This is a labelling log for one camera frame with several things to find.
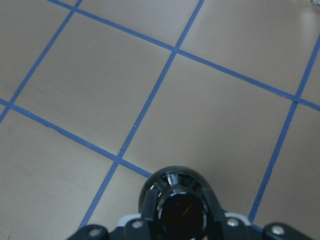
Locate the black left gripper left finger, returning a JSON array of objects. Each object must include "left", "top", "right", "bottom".
[{"left": 68, "top": 191, "right": 158, "bottom": 240}]

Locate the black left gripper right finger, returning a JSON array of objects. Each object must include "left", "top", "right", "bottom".
[{"left": 197, "top": 186, "right": 311, "bottom": 240}]

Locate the dark glass wine bottle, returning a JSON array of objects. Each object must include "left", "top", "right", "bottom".
[{"left": 138, "top": 166, "right": 210, "bottom": 240}]

